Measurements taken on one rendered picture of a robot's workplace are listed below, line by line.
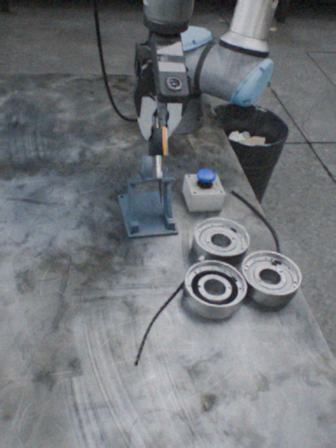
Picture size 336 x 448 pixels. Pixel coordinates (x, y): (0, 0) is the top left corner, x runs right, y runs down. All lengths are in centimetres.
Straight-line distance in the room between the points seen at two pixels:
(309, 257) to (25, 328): 160
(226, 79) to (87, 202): 41
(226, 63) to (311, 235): 133
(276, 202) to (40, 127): 146
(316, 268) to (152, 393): 154
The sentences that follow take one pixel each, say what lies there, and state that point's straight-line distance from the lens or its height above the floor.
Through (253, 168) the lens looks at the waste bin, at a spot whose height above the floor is 31.
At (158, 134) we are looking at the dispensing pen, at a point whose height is 101.
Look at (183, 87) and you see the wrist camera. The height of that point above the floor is 113.
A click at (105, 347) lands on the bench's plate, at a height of 80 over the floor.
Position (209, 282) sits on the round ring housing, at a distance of 93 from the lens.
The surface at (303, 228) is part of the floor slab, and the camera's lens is 242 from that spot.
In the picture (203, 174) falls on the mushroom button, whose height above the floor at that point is 87.
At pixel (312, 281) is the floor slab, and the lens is 220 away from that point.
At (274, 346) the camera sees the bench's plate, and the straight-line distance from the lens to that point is 89.
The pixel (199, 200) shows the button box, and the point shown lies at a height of 83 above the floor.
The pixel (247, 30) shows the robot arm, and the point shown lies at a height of 108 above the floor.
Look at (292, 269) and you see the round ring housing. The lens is 98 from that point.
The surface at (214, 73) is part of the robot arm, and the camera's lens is 123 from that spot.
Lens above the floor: 149
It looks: 41 degrees down
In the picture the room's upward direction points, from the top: 8 degrees clockwise
